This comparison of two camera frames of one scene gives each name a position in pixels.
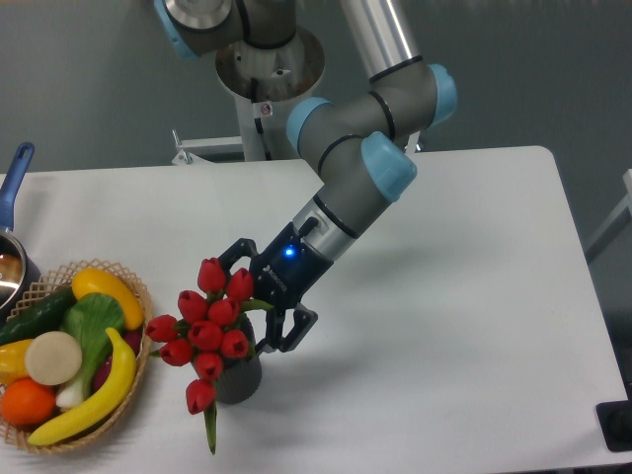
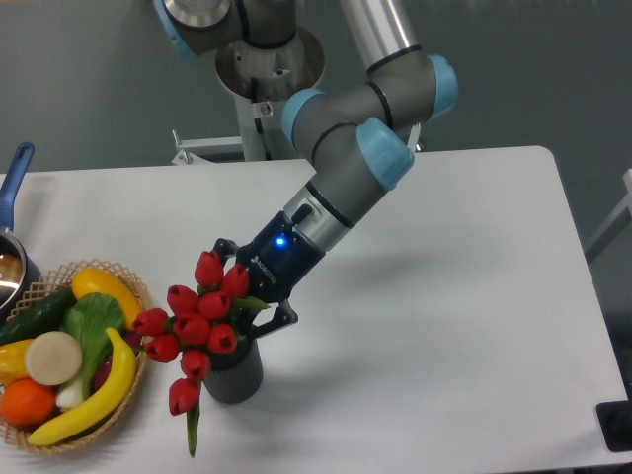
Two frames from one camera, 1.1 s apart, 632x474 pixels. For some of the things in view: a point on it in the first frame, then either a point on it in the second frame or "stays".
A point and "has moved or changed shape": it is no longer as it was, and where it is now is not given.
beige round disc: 53,357 stays
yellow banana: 107,402 stays
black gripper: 283,271 → 278,261
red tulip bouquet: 207,328 has moved or changed shape
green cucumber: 41,316 stays
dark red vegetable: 132,339 stays
